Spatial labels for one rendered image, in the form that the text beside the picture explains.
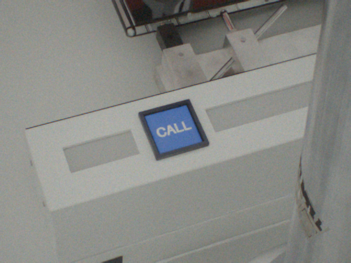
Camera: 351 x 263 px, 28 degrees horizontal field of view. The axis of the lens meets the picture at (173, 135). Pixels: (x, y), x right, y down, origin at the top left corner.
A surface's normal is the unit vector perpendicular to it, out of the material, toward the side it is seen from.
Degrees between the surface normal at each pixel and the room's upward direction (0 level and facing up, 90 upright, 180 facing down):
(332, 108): 84
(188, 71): 0
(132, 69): 0
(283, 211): 90
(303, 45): 0
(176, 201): 90
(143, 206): 90
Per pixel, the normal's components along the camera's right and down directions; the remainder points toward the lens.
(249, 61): 0.08, -0.52
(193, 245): 0.35, 0.82
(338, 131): -0.81, 0.35
